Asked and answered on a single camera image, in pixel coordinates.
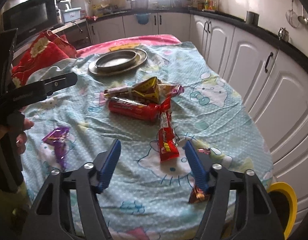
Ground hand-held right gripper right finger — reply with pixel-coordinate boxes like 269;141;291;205
184;140;286;240

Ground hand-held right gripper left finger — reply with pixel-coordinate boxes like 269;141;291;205
20;139;122;240

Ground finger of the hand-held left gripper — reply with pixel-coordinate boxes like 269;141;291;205
0;29;18;98
42;72;78;97

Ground dark brown snack wrapper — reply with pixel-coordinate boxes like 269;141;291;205
188;179;212;204

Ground red snack bar wrapper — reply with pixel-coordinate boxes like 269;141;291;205
158;96;180;164

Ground purple snack wrapper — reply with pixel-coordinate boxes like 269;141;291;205
42;127;70;169

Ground red biscuit tube packet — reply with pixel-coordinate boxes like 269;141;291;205
108;97;161;123

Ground long brown foil snack wrapper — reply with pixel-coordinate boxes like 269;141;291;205
104;84;185;99

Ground gold triangular snack packet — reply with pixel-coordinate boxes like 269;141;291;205
130;77;161;104

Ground yellow rimmed black trash bin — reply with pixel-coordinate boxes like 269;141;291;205
268;181;298;240

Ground person's left hand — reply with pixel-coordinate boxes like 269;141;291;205
0;118;35;157

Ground red floral pillow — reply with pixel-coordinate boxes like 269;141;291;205
11;30;78;88

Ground black microwave oven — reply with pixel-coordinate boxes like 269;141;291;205
2;0;62;43

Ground cartoon cat printed blanket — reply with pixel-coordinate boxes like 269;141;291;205
19;41;274;240

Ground round metal pan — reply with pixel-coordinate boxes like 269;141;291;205
95;50;137;71

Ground light blue storage box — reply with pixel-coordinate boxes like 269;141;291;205
62;7;82;23

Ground small white appliance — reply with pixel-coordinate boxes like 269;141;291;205
58;0;71;12

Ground round metal plate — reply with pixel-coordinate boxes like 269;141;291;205
88;48;148;76

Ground person's yellow green clothing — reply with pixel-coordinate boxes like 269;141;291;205
0;184;32;218

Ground blue hanging plastic bin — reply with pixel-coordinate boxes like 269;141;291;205
136;12;150;25

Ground metal cooking pot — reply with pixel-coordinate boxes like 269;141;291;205
127;0;151;9

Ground white lower kitchen cabinets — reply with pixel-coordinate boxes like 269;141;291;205
88;11;308;213

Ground black kitchen countertop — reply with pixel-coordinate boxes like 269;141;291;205
51;5;308;63

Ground small metal teapot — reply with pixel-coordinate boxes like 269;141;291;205
278;27;290;42

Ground metal cup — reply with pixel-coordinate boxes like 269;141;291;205
245;11;259;26

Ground cluster of cooking oil bottles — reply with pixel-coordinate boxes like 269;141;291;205
196;0;217;11

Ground metal mesh strainer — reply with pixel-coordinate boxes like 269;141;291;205
286;0;300;28

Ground row of hanging metal utensils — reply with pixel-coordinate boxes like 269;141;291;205
298;5;308;30

